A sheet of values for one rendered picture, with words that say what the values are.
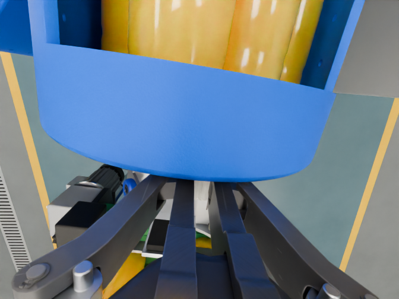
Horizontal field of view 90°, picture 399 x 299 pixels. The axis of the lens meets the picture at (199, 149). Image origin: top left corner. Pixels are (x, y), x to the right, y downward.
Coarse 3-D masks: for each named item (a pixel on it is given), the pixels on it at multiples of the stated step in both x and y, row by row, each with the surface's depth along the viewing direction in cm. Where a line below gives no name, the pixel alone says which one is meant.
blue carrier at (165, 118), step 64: (64, 0) 20; (64, 64) 11; (128, 64) 10; (192, 64) 9; (320, 64) 22; (64, 128) 12; (128, 128) 11; (192, 128) 10; (256, 128) 11; (320, 128) 15
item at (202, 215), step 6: (138, 174) 45; (144, 174) 45; (168, 204) 48; (198, 204) 48; (204, 204) 48; (162, 210) 48; (168, 210) 48; (198, 210) 48; (204, 210) 48; (198, 216) 49; (204, 216) 49; (198, 222) 50; (204, 222) 50; (198, 228) 48; (204, 228) 48
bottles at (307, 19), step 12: (312, 0) 20; (300, 12) 20; (312, 12) 20; (300, 24) 20; (312, 24) 21; (300, 36) 21; (312, 36) 21; (300, 48) 21; (288, 60) 21; (300, 60) 22; (288, 72) 22; (300, 72) 23
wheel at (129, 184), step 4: (124, 180) 42; (128, 180) 41; (132, 180) 41; (124, 184) 42; (128, 184) 41; (132, 184) 41; (136, 184) 41; (124, 188) 42; (128, 188) 40; (132, 188) 40; (124, 192) 43; (128, 192) 41
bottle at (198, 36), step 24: (144, 0) 12; (168, 0) 11; (192, 0) 11; (216, 0) 12; (144, 24) 12; (168, 24) 12; (192, 24) 12; (216, 24) 12; (144, 48) 12; (168, 48) 12; (192, 48) 12; (216, 48) 13
